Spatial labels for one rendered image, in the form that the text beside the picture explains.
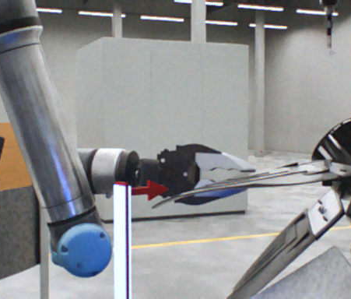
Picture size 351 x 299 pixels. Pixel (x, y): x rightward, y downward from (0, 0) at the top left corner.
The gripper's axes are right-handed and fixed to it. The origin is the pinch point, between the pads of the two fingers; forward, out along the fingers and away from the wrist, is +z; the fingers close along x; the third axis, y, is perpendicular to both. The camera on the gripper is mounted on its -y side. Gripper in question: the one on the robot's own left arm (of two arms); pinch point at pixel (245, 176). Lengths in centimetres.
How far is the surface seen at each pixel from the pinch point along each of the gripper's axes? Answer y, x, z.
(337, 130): 8.2, -7.6, 12.6
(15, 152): 648, -29, -471
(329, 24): 1.0, -22.3, 11.5
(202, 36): 1041, -293, -295
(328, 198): 14.8, 3.2, 11.1
